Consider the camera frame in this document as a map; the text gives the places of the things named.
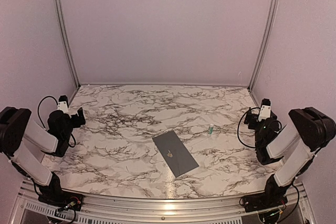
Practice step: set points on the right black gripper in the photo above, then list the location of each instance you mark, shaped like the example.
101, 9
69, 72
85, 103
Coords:
252, 117

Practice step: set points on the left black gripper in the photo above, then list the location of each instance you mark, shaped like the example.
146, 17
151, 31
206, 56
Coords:
82, 120

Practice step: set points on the green white glue stick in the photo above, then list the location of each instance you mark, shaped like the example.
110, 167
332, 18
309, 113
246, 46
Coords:
210, 129

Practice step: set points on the dark grey envelope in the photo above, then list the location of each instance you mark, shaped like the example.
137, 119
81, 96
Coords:
176, 155

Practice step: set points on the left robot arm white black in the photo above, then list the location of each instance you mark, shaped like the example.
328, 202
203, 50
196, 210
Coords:
18, 129

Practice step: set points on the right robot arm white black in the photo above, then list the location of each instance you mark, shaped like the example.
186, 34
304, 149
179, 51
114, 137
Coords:
295, 144

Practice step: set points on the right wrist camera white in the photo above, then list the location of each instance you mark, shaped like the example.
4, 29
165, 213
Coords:
265, 110

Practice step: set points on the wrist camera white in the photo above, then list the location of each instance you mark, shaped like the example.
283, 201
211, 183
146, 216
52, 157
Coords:
265, 110
63, 104

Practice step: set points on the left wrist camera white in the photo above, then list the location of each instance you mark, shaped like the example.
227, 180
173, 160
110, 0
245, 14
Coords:
63, 104

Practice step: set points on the front aluminium rail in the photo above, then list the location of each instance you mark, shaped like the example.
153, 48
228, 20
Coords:
113, 209

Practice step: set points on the left aluminium frame post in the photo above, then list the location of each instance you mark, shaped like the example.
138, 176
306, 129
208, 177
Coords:
65, 42

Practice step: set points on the aluminium frame post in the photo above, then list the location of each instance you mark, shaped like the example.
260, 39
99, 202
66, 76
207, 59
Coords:
271, 16
65, 42

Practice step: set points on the right aluminium frame post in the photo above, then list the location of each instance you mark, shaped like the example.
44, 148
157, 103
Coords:
271, 16

